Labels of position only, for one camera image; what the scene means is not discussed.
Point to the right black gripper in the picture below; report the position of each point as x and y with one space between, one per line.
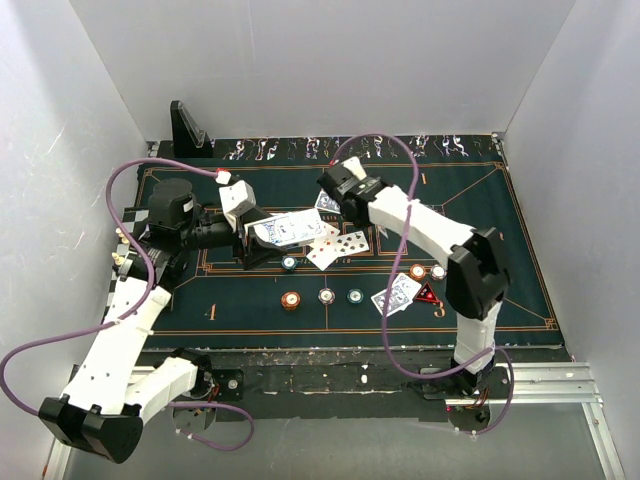
362 223

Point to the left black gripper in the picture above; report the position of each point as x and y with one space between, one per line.
256 251

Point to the playing card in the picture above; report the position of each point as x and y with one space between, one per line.
325 203
409 286

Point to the blue card leaving deck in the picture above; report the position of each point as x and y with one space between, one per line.
312 219

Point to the green chips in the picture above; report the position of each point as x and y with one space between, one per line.
289 263

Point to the blue white card deck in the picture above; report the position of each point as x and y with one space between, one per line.
282 231

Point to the seven of spades card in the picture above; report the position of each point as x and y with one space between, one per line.
350 244

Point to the four of diamonds card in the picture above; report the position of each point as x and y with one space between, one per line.
322 264

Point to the orange red chip stack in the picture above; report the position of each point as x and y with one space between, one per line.
290 301

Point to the peach blue chip stack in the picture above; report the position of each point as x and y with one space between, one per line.
326 296

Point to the orange chips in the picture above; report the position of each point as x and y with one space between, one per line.
417 272

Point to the green chip stack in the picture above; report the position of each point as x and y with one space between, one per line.
355 296

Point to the peach chips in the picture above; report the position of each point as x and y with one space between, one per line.
438 272

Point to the red triangular all-in marker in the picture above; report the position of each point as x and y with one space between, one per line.
426 294

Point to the six of diamonds card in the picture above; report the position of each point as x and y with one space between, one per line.
325 247

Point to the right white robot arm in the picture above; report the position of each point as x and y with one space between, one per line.
475 261

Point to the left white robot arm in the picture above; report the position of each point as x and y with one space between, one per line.
101 411

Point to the green poker table mat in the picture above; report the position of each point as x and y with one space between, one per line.
217 304

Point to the black stand with clear panel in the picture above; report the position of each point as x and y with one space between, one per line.
189 140

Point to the black white checkerboard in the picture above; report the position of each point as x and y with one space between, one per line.
135 221

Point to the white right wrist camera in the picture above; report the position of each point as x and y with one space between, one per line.
354 166

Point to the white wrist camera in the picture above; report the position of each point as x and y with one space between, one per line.
354 166
237 199

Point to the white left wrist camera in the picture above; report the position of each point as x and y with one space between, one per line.
237 199

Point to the aluminium mounting rail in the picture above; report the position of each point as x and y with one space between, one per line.
570 383

